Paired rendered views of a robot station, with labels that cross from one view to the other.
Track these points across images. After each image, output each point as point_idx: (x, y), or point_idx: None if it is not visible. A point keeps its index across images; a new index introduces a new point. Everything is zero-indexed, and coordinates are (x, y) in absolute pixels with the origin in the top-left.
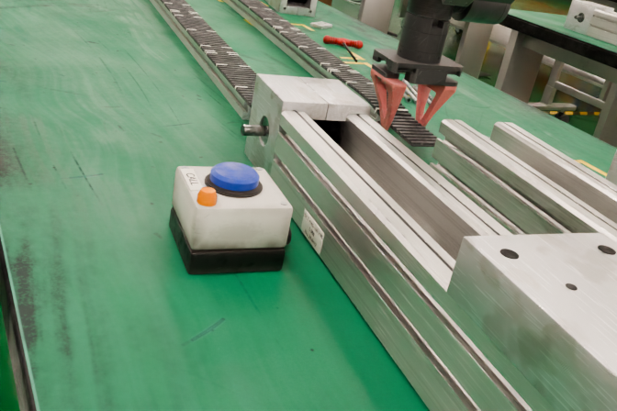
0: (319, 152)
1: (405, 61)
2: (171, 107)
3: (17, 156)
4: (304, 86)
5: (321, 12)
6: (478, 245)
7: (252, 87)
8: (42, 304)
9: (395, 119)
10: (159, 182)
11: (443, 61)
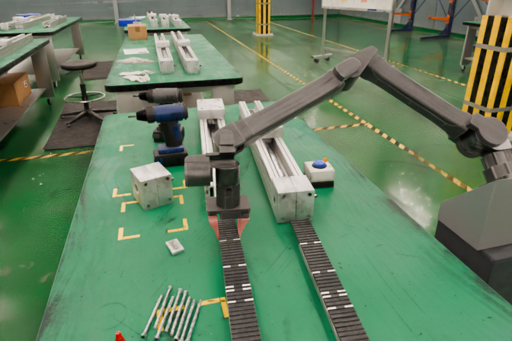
0: (296, 164)
1: (240, 196)
2: (351, 250)
3: (390, 208)
4: (296, 184)
5: None
6: (281, 125)
7: (311, 242)
8: (353, 170)
9: (232, 234)
10: (341, 202)
11: (214, 202)
